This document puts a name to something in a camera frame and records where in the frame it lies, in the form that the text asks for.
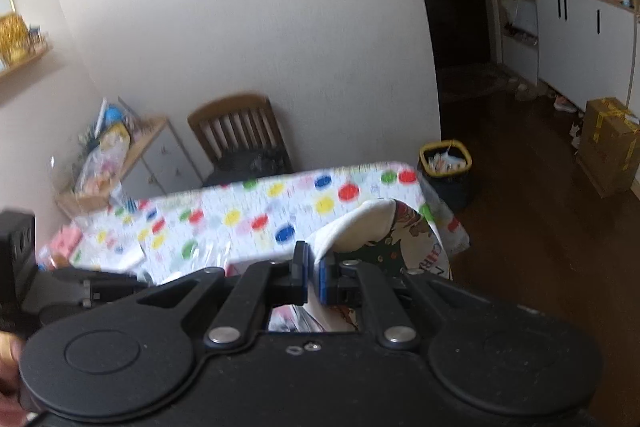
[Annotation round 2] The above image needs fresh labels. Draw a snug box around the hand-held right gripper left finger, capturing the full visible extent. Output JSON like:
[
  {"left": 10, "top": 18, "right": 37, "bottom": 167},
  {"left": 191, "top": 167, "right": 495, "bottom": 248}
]
[{"left": 137, "top": 241, "right": 314, "bottom": 349}]

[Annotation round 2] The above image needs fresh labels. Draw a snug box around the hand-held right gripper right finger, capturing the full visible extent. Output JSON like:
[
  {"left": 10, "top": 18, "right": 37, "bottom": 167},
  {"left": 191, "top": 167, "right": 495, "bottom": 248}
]
[{"left": 316, "top": 257, "right": 502, "bottom": 351}]

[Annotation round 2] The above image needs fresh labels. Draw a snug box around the printed Christmas stocking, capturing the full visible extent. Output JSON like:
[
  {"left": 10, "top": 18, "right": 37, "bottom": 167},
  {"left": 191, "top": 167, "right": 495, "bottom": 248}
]
[{"left": 300, "top": 199, "right": 454, "bottom": 333}]

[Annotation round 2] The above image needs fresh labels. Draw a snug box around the person's left hand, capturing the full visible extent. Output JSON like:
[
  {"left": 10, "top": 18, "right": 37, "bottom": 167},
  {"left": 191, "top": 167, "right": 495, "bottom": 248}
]
[{"left": 0, "top": 332, "right": 28, "bottom": 427}]

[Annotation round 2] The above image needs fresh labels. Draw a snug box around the pink printed cloth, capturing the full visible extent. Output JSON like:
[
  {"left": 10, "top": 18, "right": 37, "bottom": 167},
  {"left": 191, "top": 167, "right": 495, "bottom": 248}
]
[{"left": 37, "top": 227, "right": 84, "bottom": 270}]

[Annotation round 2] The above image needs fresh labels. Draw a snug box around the black plastic bag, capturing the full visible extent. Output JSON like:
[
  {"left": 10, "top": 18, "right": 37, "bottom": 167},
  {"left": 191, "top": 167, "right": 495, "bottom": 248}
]
[{"left": 202, "top": 149, "right": 294, "bottom": 188}]

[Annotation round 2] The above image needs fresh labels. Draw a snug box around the pile of clear plastic bags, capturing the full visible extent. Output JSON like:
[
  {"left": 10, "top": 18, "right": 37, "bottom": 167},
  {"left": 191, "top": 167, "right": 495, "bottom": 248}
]
[{"left": 74, "top": 122, "right": 133, "bottom": 196}]

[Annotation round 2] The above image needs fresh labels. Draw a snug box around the yellow-rimmed black trash bin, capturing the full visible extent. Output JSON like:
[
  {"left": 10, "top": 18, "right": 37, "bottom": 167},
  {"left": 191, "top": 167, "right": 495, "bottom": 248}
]
[{"left": 417, "top": 139, "right": 474, "bottom": 214}]

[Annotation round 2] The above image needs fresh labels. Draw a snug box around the wooden chair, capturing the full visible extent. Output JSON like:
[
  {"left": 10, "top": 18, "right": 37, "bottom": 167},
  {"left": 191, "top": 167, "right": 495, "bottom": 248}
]
[{"left": 187, "top": 93, "right": 294, "bottom": 188}]

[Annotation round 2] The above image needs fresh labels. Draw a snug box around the wooden side cabinet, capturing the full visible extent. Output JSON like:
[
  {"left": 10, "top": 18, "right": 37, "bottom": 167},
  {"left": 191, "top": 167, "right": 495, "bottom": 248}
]
[{"left": 55, "top": 116, "right": 202, "bottom": 219}]

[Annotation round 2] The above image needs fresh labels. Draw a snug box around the golden figurine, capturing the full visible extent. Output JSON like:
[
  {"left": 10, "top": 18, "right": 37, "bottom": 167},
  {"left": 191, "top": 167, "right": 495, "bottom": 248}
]
[{"left": 0, "top": 13, "right": 29, "bottom": 62}]

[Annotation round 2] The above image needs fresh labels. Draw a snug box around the brown cardboard box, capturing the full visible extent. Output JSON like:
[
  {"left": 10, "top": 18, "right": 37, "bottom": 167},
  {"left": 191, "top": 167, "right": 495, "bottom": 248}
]
[{"left": 575, "top": 98, "right": 640, "bottom": 200}]

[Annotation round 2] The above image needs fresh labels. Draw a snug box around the white plastic bag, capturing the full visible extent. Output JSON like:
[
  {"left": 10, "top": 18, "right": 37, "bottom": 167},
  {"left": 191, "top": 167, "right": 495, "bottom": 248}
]
[{"left": 501, "top": 0, "right": 539, "bottom": 38}]

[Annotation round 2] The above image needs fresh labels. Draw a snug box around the white lower cabinet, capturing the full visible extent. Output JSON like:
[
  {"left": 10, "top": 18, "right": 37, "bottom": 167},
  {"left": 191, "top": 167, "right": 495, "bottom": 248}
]
[{"left": 534, "top": 0, "right": 640, "bottom": 108}]

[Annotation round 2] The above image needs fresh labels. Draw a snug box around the wooden wall shelf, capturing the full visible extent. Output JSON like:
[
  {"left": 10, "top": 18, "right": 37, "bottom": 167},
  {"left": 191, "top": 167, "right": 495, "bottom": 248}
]
[{"left": 0, "top": 38, "right": 54, "bottom": 80}]

